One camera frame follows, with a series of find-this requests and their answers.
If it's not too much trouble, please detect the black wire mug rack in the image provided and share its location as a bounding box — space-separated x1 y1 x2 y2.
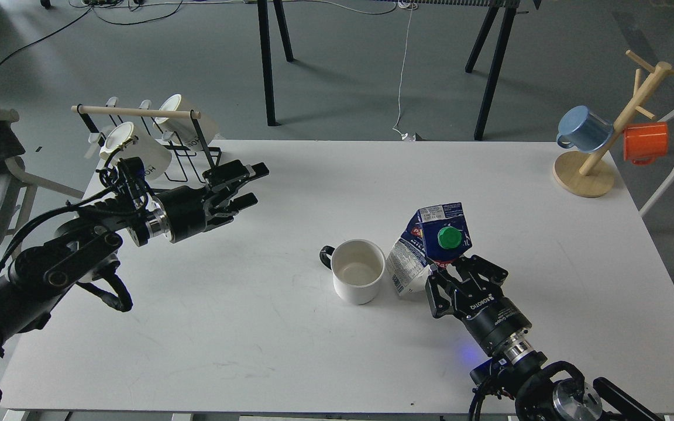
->
71 96 222 184

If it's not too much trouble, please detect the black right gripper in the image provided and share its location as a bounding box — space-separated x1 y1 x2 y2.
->
425 255 532 356

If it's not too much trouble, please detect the white hanging cable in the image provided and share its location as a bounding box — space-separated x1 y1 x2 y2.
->
391 0 418 142

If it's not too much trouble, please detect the black right trestle table leg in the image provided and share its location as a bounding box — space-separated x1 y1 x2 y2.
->
465 1 519 141

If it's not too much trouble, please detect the white mug on rack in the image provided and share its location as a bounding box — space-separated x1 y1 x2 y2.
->
153 94 219 151
99 122 171 180

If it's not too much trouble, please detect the white rear mug on rack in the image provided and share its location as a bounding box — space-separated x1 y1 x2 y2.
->
153 94 219 151

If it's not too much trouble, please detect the orange enamel mug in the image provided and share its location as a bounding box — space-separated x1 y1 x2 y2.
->
623 122 669 165

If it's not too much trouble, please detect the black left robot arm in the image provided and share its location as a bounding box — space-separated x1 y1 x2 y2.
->
0 157 269 357

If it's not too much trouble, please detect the white front mug on rack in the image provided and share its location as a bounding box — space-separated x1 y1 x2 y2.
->
99 122 171 180

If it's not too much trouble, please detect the blue white milk carton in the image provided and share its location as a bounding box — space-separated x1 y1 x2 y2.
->
386 202 473 298

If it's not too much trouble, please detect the white smiley face mug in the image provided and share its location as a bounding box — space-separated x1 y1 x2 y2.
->
318 239 386 305

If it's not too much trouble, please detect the black left trestle table leg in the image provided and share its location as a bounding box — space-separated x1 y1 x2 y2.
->
255 1 295 127

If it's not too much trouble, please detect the black floor cable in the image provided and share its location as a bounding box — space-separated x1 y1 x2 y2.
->
0 0 185 85

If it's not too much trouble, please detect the blue enamel mug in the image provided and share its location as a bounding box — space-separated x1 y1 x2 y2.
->
556 105 615 154

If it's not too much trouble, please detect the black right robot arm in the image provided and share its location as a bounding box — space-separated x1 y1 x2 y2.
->
425 255 659 420

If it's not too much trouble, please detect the black trestle table leg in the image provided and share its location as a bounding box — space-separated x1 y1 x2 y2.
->
255 1 295 127
465 1 519 141

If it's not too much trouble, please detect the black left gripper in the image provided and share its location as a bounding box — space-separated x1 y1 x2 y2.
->
153 163 270 243

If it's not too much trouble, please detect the wooden mug tree stand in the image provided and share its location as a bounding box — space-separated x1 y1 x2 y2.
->
553 50 674 199

